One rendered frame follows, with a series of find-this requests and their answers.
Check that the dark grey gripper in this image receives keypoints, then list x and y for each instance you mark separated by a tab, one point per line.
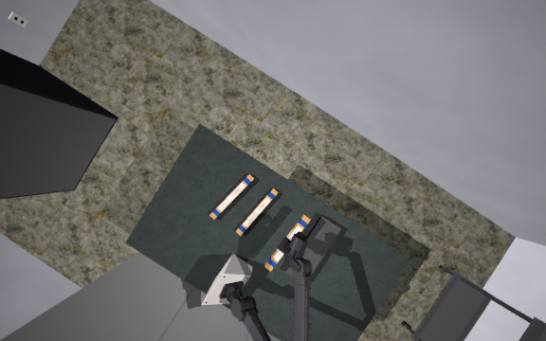
281	245

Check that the orange pack with white label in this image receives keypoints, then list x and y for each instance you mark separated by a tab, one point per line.
300	225

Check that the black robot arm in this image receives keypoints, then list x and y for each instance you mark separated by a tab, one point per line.
241	306

